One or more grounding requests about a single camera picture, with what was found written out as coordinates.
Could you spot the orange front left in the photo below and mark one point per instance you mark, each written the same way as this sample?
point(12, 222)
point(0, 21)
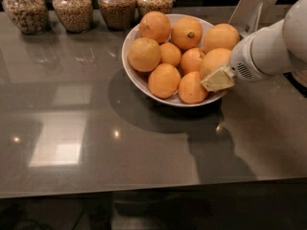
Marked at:
point(164, 80)

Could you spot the orange back left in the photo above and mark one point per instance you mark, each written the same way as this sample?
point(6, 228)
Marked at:
point(155, 25)

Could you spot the white ceramic bowl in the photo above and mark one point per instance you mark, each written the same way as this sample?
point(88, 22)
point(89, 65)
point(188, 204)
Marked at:
point(139, 79)

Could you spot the orange back right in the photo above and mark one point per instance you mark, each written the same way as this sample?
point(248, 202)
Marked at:
point(220, 36)

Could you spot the small orange centre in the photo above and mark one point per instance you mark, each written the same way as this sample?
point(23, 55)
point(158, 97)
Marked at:
point(170, 54)

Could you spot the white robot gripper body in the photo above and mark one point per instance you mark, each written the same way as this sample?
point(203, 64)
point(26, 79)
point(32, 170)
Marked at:
point(242, 60)

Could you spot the orange with stem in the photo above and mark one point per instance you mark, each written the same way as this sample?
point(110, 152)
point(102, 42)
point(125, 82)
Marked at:
point(186, 33)

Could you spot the glass jar far left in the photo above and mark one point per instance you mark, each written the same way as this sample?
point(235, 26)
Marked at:
point(30, 17)

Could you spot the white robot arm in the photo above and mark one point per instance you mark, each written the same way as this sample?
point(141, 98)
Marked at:
point(274, 50)

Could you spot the orange centre right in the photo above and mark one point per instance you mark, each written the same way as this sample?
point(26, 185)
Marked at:
point(191, 60)

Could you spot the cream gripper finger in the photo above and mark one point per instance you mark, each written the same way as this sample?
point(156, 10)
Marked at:
point(221, 78)

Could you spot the grey metal stand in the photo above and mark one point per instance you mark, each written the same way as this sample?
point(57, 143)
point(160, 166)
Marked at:
point(248, 14)

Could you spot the large orange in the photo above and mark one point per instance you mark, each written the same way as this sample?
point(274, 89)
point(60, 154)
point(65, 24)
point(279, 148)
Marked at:
point(213, 59)

